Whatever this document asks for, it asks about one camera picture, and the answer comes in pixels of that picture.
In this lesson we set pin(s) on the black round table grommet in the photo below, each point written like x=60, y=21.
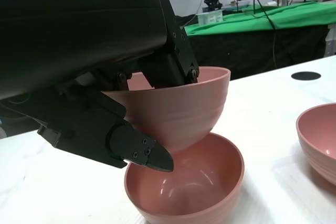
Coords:
x=305, y=75

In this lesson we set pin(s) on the clear plastic container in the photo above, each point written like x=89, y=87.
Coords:
x=210, y=18

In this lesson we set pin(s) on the green table cloth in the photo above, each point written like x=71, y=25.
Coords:
x=288, y=16

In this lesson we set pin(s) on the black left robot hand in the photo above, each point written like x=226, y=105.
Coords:
x=65, y=37

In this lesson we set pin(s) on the pink plastic bowl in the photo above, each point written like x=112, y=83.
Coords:
x=210, y=169
x=178, y=113
x=320, y=134

